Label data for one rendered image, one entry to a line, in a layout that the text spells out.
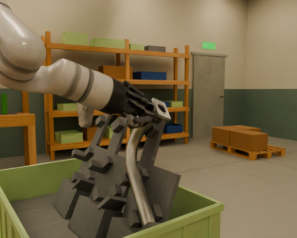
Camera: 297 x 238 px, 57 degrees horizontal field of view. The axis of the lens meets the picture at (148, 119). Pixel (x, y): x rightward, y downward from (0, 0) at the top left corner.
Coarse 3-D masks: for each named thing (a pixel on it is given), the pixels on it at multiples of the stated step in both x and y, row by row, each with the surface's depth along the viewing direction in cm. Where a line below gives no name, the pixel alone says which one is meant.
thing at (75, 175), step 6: (78, 150) 95; (90, 150) 94; (72, 156) 93; (78, 156) 94; (84, 156) 94; (90, 156) 95; (72, 174) 87; (78, 174) 87; (90, 174) 86; (72, 180) 85
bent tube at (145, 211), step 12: (156, 108) 63; (168, 120) 65; (132, 132) 69; (144, 132) 68; (132, 144) 68; (132, 156) 67; (132, 168) 65; (132, 180) 63; (132, 192) 62; (144, 192) 61; (144, 204) 59; (144, 216) 57
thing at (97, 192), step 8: (104, 160) 81; (112, 160) 81; (88, 168) 78; (96, 168) 79; (104, 168) 81; (96, 192) 72; (104, 192) 73; (112, 192) 73; (120, 192) 73; (96, 200) 71
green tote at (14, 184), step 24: (24, 168) 95; (48, 168) 100; (72, 168) 105; (0, 192) 71; (24, 192) 95; (48, 192) 100; (192, 192) 71; (0, 216) 72; (192, 216) 58; (216, 216) 64
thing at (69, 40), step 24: (48, 48) 462; (72, 48) 478; (96, 48) 499; (120, 48) 530; (144, 48) 582; (120, 72) 539; (144, 72) 562; (48, 96) 470; (48, 120) 514; (48, 144) 518; (72, 144) 496
